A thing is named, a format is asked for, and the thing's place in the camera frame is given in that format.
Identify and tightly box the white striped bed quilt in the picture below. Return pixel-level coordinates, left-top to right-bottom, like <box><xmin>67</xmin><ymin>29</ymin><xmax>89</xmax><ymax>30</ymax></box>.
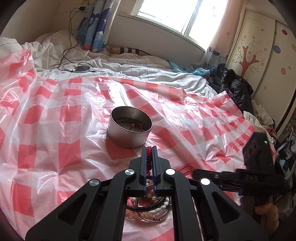
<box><xmin>1</xmin><ymin>30</ymin><xmax>217</xmax><ymax>98</ymax></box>

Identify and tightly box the black charging cable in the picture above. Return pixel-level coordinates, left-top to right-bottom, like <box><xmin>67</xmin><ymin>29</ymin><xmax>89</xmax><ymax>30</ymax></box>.
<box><xmin>57</xmin><ymin>6</ymin><xmax>98</xmax><ymax>73</ymax></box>

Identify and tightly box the round grey charging device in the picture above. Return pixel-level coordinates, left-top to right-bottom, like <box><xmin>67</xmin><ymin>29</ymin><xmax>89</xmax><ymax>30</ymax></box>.
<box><xmin>72</xmin><ymin>66</ymin><xmax>91</xmax><ymax>73</ymax></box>

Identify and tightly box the window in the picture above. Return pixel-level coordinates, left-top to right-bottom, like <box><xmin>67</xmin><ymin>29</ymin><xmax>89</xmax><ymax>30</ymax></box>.
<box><xmin>132</xmin><ymin>0</ymin><xmax>228</xmax><ymax>50</ymax></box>

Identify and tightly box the red beaded bracelet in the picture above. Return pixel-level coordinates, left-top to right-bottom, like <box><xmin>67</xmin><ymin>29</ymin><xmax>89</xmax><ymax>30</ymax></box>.
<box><xmin>146</xmin><ymin>146</ymin><xmax>154</xmax><ymax>176</ymax></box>

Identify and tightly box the silver wire bangle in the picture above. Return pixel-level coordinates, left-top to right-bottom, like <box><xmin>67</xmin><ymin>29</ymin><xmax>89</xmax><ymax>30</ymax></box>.
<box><xmin>135</xmin><ymin>194</ymin><xmax>171</xmax><ymax>222</ymax></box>

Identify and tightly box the pink bead bracelet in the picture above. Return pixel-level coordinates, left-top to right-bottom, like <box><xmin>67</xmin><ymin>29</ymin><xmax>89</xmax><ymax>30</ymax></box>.
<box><xmin>125</xmin><ymin>196</ymin><xmax>144</xmax><ymax>220</ymax></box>

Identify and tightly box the right hand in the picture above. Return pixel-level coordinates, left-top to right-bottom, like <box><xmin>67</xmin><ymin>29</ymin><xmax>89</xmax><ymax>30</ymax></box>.
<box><xmin>255</xmin><ymin>202</ymin><xmax>280</xmax><ymax>235</ymax></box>

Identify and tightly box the black bead bracelet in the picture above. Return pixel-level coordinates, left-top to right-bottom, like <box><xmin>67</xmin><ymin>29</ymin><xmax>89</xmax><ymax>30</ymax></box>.
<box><xmin>126</xmin><ymin>196</ymin><xmax>171</xmax><ymax>212</ymax></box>

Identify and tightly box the black jacket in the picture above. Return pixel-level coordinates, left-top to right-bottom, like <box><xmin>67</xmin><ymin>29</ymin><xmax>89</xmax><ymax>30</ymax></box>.
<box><xmin>207</xmin><ymin>68</ymin><xmax>253</xmax><ymax>114</ymax></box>

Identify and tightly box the blue plastic bag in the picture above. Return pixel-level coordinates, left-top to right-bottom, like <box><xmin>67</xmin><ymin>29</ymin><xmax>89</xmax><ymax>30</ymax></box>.
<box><xmin>168</xmin><ymin>60</ymin><xmax>210</xmax><ymax>77</ymax></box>

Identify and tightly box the pink cartoon curtain right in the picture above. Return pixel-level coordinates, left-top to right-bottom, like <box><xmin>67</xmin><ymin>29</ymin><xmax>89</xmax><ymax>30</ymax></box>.
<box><xmin>202</xmin><ymin>0</ymin><xmax>246</xmax><ymax>77</ymax></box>

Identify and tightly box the wardrobe with tree decal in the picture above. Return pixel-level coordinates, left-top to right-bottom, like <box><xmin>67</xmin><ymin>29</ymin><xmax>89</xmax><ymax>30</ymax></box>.
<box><xmin>227</xmin><ymin>11</ymin><xmax>295</xmax><ymax>136</ymax></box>

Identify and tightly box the striped pillow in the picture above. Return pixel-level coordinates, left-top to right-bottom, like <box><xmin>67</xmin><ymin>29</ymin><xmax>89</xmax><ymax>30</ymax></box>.
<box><xmin>106</xmin><ymin>46</ymin><xmax>151</xmax><ymax>56</ymax></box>

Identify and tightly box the red white checkered plastic sheet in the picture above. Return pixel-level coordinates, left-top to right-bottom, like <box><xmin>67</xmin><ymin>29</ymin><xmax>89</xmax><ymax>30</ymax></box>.
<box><xmin>1</xmin><ymin>50</ymin><xmax>255</xmax><ymax>237</ymax></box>

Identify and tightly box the white bead bracelet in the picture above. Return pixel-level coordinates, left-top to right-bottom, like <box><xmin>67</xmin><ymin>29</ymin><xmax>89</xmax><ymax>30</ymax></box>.
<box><xmin>145</xmin><ymin>181</ymin><xmax>171</xmax><ymax>215</ymax></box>

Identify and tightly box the round silver metal tin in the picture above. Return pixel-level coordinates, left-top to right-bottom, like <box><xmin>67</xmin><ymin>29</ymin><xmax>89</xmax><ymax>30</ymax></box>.
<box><xmin>107</xmin><ymin>106</ymin><xmax>153</xmax><ymax>149</ymax></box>

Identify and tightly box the black camera box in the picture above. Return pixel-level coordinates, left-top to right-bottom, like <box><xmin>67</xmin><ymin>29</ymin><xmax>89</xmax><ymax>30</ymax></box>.
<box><xmin>243</xmin><ymin>132</ymin><xmax>274</xmax><ymax>173</ymax></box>

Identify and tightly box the blue cartoon curtain left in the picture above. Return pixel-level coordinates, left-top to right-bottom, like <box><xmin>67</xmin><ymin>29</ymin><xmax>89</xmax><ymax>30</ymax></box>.
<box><xmin>76</xmin><ymin>1</ymin><xmax>114</xmax><ymax>52</ymax></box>

